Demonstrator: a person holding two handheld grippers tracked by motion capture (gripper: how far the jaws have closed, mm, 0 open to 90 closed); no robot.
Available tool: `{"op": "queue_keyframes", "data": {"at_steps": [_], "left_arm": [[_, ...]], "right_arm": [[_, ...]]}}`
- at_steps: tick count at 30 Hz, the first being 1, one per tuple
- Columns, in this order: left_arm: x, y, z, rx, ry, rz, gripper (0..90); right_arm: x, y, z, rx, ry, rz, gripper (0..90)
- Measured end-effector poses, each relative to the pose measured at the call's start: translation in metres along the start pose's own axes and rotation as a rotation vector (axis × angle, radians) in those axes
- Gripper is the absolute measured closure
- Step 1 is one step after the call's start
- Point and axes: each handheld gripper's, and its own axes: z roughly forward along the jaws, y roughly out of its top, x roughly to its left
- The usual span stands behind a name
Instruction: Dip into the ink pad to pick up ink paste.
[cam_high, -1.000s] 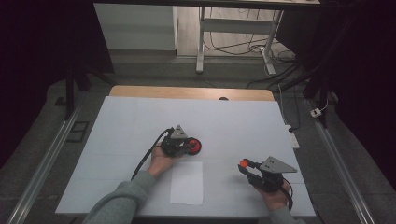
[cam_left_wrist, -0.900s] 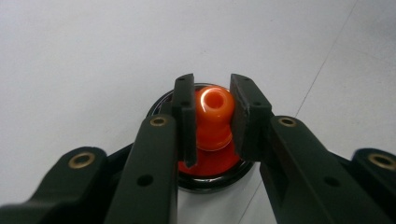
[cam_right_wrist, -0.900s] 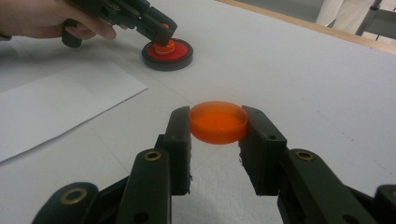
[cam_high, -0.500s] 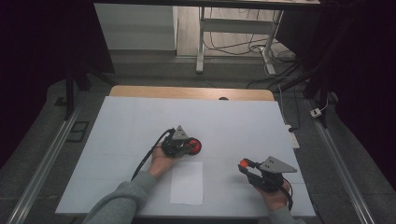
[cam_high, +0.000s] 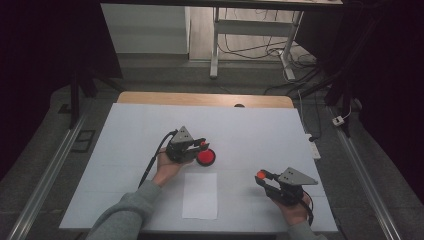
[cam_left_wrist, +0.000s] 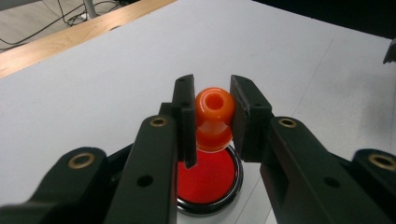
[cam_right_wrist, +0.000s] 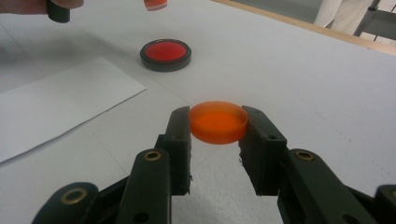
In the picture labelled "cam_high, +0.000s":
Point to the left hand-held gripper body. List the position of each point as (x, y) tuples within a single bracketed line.
[(178, 151)]

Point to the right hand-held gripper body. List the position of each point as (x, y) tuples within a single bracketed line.
[(290, 193)]

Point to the round red ink pad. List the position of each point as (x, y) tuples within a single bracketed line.
[(206, 158)]

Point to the orange stamp cap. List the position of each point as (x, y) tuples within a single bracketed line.
[(260, 174)]

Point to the person's right hand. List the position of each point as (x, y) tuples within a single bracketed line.
[(296, 213)]

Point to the person's left hand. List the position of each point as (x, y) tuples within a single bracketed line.
[(165, 170)]

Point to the large white table cover sheet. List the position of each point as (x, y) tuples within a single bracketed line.
[(240, 126)]

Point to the white paper sheet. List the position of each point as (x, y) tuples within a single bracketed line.
[(200, 196)]

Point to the white power strip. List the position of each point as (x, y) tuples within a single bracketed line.
[(314, 148)]

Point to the dark round table grommet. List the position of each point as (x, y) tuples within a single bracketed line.
[(239, 105)]

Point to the small white adapter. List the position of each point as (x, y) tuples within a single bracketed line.
[(338, 120)]

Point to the black metal stand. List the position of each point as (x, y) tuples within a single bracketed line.
[(74, 96), (343, 96)]

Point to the white cabinet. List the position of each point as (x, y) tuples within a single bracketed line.
[(146, 30)]

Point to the dark curtain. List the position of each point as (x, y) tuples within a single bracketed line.
[(393, 66), (40, 50)]

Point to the aluminium floor rail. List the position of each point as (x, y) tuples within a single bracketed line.
[(363, 180), (46, 180)]

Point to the black rectangular floor frame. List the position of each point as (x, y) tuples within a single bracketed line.
[(83, 141)]

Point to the white desk frame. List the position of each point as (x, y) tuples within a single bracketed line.
[(253, 27)]

